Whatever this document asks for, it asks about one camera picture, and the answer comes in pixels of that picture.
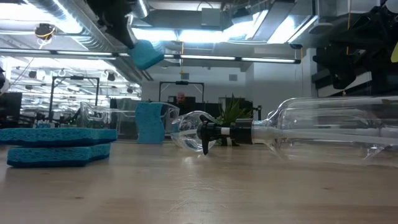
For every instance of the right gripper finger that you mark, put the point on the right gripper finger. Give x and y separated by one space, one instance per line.
342 68

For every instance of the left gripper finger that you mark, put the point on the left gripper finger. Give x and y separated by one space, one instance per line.
129 34

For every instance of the blue sponge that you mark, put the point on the blue sponge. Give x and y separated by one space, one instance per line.
56 157
149 124
146 54
56 137

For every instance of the clear plastic bin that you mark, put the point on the clear plastic bin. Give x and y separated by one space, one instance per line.
102 118

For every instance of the white ceiling lamp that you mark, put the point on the white ceiling lamp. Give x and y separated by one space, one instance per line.
392 4

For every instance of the black ceiling device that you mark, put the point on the black ceiling device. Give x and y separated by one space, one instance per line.
45 31

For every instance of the black metal stand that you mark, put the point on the black metal stand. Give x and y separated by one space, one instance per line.
74 77

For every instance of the long ceiling light bar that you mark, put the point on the long ceiling light bar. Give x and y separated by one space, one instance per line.
205 57

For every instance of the person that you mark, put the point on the person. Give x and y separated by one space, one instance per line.
181 99

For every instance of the potted succulent plant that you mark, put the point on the potted succulent plant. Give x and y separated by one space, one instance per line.
231 113

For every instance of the black monitor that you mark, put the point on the black monitor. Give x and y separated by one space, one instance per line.
11 109

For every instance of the silver ventilation duct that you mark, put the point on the silver ventilation duct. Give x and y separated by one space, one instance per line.
71 21

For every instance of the black distant rig frame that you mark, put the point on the black distant rig frame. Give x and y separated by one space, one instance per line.
182 82

